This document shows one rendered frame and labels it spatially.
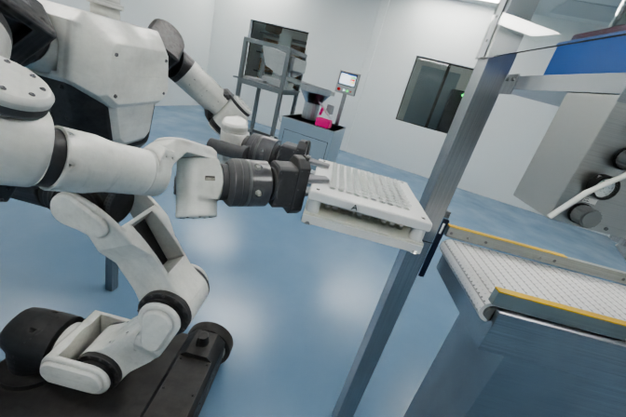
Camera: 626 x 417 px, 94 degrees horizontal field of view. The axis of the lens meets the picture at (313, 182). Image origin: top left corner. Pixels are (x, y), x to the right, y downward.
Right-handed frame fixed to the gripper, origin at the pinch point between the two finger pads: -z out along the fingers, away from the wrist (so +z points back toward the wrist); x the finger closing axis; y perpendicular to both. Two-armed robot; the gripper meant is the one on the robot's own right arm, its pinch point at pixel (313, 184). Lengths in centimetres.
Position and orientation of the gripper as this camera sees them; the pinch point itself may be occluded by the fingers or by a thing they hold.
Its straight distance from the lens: 61.4
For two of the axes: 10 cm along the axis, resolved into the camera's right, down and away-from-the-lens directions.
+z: -8.7, -0.4, -4.9
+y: 4.4, 4.0, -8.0
